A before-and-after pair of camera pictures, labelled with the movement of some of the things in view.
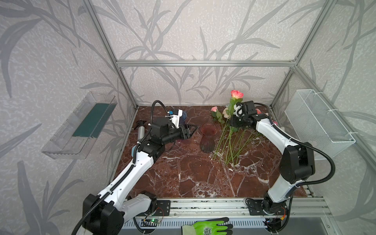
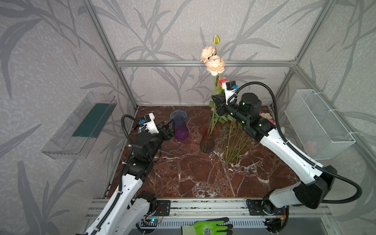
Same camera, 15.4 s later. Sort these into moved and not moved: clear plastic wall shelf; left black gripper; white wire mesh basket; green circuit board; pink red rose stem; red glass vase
Moved: left black gripper; pink red rose stem
Not moved: green circuit board; clear plastic wall shelf; red glass vase; white wire mesh basket
